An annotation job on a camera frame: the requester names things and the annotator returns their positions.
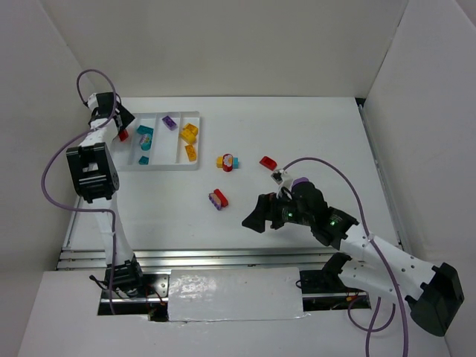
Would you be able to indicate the purple rounded lego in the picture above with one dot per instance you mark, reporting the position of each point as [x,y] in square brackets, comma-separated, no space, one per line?
[300,180]

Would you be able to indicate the red and purple lego stack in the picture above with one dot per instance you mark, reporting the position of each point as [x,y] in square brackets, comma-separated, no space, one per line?
[218,199]

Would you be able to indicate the aluminium front rail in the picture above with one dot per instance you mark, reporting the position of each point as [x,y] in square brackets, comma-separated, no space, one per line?
[161,260]

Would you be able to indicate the teal lego brick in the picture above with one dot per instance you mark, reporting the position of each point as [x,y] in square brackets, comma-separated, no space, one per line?
[145,130]

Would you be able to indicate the yellow round printed lego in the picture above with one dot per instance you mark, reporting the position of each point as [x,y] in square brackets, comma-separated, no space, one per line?
[188,136]

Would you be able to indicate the red sloped lego brick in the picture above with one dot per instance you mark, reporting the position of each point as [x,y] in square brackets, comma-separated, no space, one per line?
[268,163]

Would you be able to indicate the teal round printed lego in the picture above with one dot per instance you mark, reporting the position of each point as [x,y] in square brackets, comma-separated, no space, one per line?
[145,142]

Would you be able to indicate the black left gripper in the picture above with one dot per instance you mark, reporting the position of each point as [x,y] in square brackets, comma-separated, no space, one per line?
[123,115]

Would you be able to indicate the yellow lego brick in tray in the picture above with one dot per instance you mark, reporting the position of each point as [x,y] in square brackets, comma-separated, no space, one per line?
[191,152]

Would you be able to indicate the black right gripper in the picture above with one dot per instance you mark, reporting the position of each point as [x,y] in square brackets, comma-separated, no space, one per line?
[274,210]

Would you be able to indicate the yellow lego brick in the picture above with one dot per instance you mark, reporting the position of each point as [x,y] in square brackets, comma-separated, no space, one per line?
[192,128]
[191,152]

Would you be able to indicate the yellow red blue lego cluster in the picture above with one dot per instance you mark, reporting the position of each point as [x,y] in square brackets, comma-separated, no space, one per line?
[227,162]

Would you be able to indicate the small teal square lego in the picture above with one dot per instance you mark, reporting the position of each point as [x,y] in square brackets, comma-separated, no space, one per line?
[143,160]

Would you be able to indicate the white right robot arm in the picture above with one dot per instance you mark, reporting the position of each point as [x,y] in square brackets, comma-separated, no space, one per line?
[432,294]

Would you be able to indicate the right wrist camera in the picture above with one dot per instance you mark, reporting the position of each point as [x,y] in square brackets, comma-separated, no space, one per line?
[284,184]

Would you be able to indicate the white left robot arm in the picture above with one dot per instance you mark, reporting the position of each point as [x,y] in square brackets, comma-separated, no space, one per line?
[96,181]

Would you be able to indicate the white divided sorting tray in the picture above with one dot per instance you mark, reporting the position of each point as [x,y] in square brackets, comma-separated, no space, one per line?
[167,152]

